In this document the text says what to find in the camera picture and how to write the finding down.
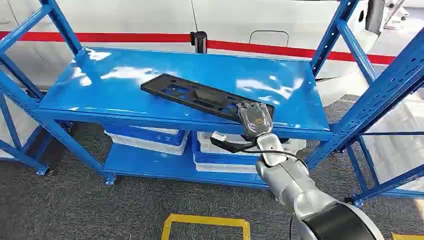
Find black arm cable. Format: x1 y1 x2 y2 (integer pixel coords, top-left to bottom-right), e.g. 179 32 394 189
244 149 310 170

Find blue metal shelf rack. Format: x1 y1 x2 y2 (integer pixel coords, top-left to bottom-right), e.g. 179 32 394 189
0 0 379 190
304 27 424 209

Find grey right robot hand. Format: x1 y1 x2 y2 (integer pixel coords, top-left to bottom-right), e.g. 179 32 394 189
236 100 275 139

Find white plastic crate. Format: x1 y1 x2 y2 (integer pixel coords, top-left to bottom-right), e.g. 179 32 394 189
196 131 308 157
193 156 260 175

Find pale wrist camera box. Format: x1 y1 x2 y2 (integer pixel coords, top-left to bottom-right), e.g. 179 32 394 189
209 131 260 154

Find black plastic panel part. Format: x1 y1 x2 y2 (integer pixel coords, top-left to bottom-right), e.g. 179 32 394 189
140 73 276 125

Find white vehicle with red stripe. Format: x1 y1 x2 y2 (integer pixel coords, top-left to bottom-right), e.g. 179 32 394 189
0 0 424 108

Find black barrier post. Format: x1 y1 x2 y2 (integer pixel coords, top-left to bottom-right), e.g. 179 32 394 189
189 31 209 55

